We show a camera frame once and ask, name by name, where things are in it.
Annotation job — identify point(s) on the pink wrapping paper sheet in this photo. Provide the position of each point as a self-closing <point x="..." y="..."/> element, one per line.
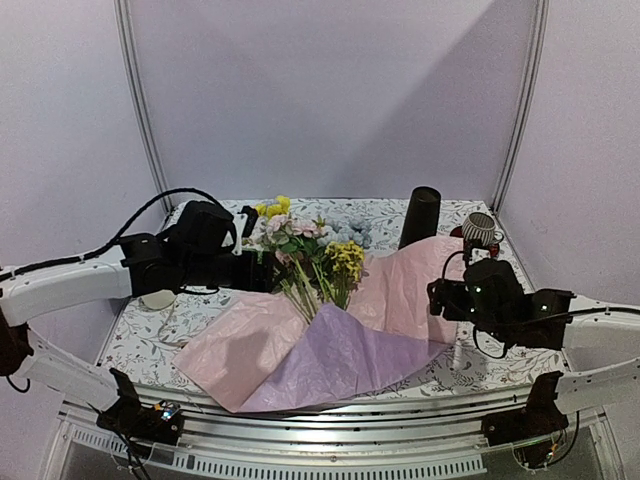
<point x="260" y="355"/>

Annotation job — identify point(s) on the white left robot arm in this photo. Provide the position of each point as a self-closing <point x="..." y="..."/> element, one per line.
<point x="32" y="295"/>

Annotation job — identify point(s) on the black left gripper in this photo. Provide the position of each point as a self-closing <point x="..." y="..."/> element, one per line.
<point x="249" y="281"/>

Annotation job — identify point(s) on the red round saucer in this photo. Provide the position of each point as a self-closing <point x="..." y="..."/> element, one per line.
<point x="493" y="248"/>

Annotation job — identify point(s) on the left aluminium frame post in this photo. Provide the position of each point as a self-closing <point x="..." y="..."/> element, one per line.
<point x="124" y="24"/>

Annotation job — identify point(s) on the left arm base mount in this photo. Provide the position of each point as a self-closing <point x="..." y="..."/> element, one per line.
<point x="161" y="423"/>

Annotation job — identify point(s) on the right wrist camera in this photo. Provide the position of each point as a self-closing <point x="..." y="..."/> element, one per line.
<point x="474" y="251"/>

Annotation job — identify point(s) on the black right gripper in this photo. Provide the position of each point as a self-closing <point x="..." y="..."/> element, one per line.
<point x="444" y="287"/>

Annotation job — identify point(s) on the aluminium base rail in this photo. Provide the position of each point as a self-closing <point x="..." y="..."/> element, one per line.
<point x="367" y="438"/>

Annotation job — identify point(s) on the tall black vase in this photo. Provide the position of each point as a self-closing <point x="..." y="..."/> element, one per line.
<point x="422" y="216"/>

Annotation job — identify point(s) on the striped ceramic cup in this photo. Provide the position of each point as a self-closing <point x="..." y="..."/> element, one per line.
<point x="480" y="226"/>

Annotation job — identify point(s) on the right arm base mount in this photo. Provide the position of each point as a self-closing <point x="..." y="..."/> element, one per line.
<point x="538" y="417"/>

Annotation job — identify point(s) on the aluminium frame post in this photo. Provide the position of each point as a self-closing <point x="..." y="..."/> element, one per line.
<point x="124" y="24"/>
<point x="524" y="103"/>

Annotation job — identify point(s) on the flower bouquet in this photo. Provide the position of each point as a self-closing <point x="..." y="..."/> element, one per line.
<point x="320" y="300"/>

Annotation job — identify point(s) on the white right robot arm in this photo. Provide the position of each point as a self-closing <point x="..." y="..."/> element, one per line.
<point x="599" y="327"/>

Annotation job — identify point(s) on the right aluminium frame post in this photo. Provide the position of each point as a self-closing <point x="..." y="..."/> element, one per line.
<point x="524" y="103"/>

